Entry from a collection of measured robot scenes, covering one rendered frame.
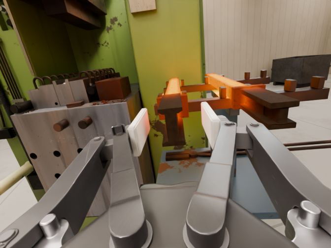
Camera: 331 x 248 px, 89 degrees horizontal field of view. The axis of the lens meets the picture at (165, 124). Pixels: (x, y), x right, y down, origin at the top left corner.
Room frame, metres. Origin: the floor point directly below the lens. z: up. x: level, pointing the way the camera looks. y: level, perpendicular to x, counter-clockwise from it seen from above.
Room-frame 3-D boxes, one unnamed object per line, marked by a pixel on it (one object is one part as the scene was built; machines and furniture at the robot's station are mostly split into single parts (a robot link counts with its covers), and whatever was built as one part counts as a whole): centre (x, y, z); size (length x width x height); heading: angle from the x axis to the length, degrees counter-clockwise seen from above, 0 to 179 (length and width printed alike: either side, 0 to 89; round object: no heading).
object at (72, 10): (0.83, 0.31, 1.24); 0.30 x 0.07 x 0.06; 176
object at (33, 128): (0.80, 0.28, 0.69); 0.56 x 0.38 x 0.45; 176
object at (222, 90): (0.42, -0.15, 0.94); 0.23 x 0.06 x 0.02; 173
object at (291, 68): (4.52, -3.67, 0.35); 1.00 x 0.83 x 0.71; 10
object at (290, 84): (0.40, -0.27, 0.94); 0.23 x 0.06 x 0.02; 173
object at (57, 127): (0.50, 0.32, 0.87); 0.04 x 0.03 x 0.03; 176
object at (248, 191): (0.42, -0.15, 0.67); 0.40 x 0.30 x 0.02; 83
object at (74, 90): (0.79, 0.33, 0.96); 0.42 x 0.20 x 0.09; 176
